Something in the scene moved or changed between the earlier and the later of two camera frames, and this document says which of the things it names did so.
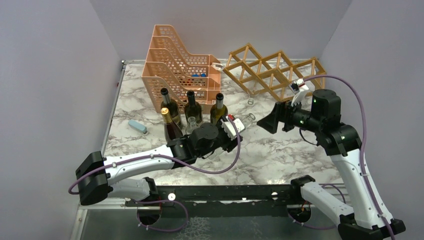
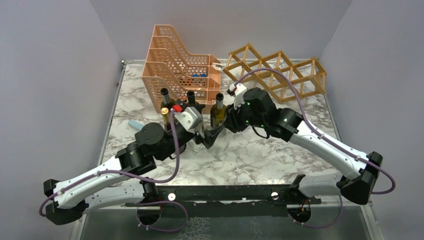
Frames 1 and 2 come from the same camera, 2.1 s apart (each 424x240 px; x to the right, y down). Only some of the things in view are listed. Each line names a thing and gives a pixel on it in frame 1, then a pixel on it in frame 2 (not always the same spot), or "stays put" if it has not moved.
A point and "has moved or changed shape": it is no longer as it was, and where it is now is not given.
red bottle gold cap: [171, 131] stays put
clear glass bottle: [219, 153] has moved or changed shape
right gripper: [282, 111] -> [232, 122]
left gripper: [230, 144] -> [210, 136]
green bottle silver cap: [218, 110] stays put
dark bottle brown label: [172, 107] stays put
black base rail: [243, 200] stays put
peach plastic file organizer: [169, 66] stays put
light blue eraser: [137, 126] stays put
